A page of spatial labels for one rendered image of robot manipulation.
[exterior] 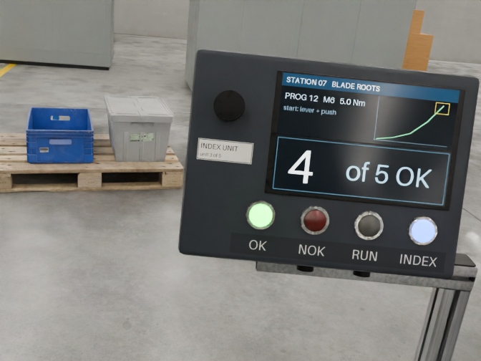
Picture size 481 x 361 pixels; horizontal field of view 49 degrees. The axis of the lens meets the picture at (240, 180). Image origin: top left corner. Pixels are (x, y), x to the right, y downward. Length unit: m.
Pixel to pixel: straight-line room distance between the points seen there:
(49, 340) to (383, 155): 1.83
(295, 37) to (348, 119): 6.04
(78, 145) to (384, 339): 2.17
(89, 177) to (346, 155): 3.04
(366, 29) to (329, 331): 4.97
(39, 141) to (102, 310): 1.49
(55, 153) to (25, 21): 4.56
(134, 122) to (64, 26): 4.49
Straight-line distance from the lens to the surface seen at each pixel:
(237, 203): 0.49
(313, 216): 0.49
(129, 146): 3.56
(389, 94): 0.50
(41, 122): 4.07
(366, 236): 0.50
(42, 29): 7.90
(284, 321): 2.34
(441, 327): 0.65
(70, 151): 3.53
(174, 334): 2.20
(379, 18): 6.86
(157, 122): 3.52
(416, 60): 9.43
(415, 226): 0.51
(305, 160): 0.49
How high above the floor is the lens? 1.31
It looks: 20 degrees down
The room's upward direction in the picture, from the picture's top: 6 degrees clockwise
